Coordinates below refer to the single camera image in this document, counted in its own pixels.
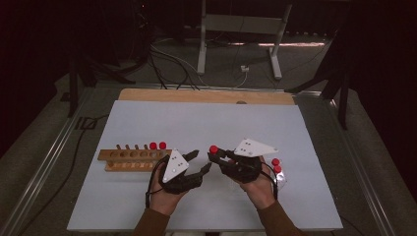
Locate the person's right hand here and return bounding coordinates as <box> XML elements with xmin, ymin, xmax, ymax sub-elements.
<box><xmin>238</xmin><ymin>155</ymin><xmax>277</xmax><ymax>210</ymax></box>

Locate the aluminium floor rail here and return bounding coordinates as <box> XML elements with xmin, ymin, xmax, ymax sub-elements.
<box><xmin>0</xmin><ymin>87</ymin><xmax>96</xmax><ymax>236</ymax></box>
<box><xmin>324</xmin><ymin>94</ymin><xmax>399</xmax><ymax>236</ymax></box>

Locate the black floor cable bundle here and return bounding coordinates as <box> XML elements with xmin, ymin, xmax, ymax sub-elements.
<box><xmin>149</xmin><ymin>45</ymin><xmax>201</xmax><ymax>91</ymax></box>

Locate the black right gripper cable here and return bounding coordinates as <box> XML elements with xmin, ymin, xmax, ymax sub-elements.
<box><xmin>260</xmin><ymin>160</ymin><xmax>279</xmax><ymax>201</ymax></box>

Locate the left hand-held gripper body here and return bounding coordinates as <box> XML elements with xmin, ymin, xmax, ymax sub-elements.
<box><xmin>160</xmin><ymin>148</ymin><xmax>205</xmax><ymax>195</ymax></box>

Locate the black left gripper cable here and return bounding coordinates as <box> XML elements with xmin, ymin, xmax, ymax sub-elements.
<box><xmin>145</xmin><ymin>154</ymin><xmax>171</xmax><ymax>209</ymax></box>

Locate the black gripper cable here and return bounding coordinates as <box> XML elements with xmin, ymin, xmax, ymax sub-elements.
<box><xmin>260</xmin><ymin>160</ymin><xmax>279</xmax><ymax>201</ymax></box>
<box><xmin>145</xmin><ymin>154</ymin><xmax>171</xmax><ymax>209</ymax></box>

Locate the white metal desk frame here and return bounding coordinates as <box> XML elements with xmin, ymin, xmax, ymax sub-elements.
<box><xmin>196</xmin><ymin>0</ymin><xmax>293</xmax><ymax>81</ymax></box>

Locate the long black floor cable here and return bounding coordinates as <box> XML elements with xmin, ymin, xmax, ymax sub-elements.
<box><xmin>16</xmin><ymin>113</ymin><xmax>110</xmax><ymax>236</ymax></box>

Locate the white table mat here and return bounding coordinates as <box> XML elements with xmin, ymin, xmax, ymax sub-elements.
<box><xmin>67</xmin><ymin>99</ymin><xmax>343</xmax><ymax>232</ymax></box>

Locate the black stand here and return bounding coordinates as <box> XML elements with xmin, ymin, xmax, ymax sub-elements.
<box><xmin>65</xmin><ymin>32</ymin><xmax>137</xmax><ymax>118</ymax></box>
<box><xmin>284</xmin><ymin>32</ymin><xmax>350</xmax><ymax>131</ymax></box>

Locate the wooden test tube rack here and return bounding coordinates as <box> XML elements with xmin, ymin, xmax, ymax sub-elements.
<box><xmin>97</xmin><ymin>143</ymin><xmax>173</xmax><ymax>172</ymax></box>

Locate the white floor cable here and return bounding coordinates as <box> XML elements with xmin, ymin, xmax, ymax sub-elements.
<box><xmin>196</xmin><ymin>70</ymin><xmax>249</xmax><ymax>89</ymax></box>

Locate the person's left hand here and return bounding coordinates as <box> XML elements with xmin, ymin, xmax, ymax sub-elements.
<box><xmin>149</xmin><ymin>169</ymin><xmax>189</xmax><ymax>216</ymax></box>

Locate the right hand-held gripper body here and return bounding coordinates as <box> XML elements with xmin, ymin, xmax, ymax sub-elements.
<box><xmin>219</xmin><ymin>138</ymin><xmax>279</xmax><ymax>184</ymax></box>

